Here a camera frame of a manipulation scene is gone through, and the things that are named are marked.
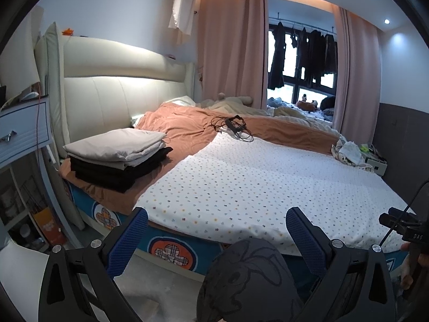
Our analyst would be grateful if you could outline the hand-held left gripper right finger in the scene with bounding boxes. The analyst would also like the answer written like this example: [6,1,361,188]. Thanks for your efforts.
[286,206,398,322]

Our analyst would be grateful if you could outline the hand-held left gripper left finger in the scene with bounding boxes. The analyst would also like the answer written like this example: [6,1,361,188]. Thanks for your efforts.
[38,206,150,322]

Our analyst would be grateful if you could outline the black folded clothes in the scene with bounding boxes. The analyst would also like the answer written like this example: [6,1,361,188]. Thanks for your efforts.
[69,147,174,193]

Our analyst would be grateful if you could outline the row of dark hanging clothes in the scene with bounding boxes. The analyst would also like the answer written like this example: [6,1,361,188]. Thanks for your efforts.
[290,27,337,86]

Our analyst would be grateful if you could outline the person's right hand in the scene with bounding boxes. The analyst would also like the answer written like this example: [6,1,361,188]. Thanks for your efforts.
[400,241,418,291]

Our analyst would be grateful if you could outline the dark grey printed garment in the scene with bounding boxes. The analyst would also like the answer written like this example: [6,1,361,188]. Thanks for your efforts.
[196,238,304,322]

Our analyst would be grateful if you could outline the bed with floral sheet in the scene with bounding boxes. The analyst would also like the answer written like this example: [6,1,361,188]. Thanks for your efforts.
[58,97,416,272]

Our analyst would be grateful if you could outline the orange box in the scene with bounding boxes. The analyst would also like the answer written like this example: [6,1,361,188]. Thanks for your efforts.
[34,206,68,247]

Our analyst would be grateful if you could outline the cream patterned fringed cloth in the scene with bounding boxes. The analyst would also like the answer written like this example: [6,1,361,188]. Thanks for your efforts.
[331,137,371,170]

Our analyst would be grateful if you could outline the white smooth seat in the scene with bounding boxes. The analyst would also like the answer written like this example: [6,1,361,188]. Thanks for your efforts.
[0,241,51,322]

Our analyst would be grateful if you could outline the orange blanket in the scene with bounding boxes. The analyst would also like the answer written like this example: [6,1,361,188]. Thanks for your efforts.
[58,102,342,215]

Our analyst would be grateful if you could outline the orange plush toy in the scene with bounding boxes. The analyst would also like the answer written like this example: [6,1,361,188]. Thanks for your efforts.
[295,94,318,111]

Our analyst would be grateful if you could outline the cream padded headboard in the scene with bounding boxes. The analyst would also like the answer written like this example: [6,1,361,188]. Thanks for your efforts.
[35,22,197,162]

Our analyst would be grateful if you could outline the white pillow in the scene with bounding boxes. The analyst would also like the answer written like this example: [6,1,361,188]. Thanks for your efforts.
[161,96,197,108]

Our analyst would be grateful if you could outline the white and blue bedside table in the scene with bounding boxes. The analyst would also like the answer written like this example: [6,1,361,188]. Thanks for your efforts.
[0,84,84,252]

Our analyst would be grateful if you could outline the beige rumpled duvet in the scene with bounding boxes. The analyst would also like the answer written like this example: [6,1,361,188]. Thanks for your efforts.
[194,92,336,130]

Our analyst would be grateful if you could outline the dark framed window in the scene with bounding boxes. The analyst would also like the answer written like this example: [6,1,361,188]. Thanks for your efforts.
[267,23,337,108]

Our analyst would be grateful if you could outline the pink curtain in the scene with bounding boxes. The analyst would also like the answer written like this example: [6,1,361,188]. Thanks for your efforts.
[332,5,383,135]
[194,0,269,109]

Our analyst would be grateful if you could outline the black hanging coat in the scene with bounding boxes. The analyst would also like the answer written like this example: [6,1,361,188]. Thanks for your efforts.
[268,22,287,91]

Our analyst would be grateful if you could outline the white hanging shirt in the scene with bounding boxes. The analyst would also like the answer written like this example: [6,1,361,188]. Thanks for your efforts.
[168,0,197,44]

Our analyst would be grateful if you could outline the black cable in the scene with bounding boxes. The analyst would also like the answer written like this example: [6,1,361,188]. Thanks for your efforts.
[379,181,429,247]

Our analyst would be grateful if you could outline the black cabled device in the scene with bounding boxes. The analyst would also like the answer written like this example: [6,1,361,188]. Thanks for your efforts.
[211,115,253,143]

